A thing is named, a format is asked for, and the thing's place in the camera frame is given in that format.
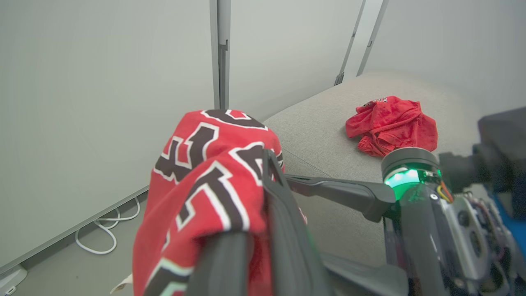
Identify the red basketball jersey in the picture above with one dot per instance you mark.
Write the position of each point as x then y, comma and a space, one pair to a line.
197, 164

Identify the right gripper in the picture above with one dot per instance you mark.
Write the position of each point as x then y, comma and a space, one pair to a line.
419, 238

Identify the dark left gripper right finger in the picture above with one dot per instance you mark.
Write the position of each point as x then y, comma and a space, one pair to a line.
287, 234

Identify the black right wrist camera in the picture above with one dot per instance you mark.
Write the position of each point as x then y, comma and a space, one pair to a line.
501, 148

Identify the red mesh shorts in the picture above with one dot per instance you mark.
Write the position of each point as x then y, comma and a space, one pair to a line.
390, 123

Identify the large white partition panel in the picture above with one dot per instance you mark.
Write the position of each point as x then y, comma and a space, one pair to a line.
102, 102

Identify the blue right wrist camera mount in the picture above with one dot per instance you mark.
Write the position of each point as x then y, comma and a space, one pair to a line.
511, 218

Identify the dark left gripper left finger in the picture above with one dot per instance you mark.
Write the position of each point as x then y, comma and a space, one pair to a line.
222, 267

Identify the white power strip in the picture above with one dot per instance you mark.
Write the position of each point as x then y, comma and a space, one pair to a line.
10, 279

